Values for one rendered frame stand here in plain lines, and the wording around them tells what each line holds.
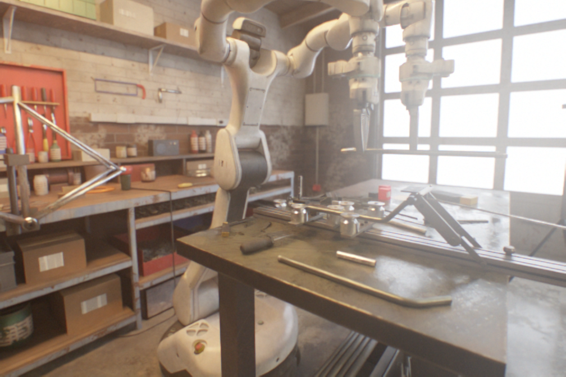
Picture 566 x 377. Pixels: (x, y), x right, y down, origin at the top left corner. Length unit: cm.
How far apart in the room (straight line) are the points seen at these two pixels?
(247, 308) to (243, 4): 85
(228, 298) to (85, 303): 122
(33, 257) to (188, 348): 92
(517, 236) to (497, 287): 321
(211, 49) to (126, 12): 167
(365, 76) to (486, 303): 55
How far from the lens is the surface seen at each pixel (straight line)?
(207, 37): 97
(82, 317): 209
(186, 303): 166
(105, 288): 208
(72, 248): 192
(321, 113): 421
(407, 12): 93
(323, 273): 66
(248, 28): 124
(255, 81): 117
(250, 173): 118
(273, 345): 139
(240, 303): 97
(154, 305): 226
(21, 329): 211
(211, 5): 86
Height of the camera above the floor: 118
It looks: 6 degrees down
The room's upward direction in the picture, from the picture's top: straight up
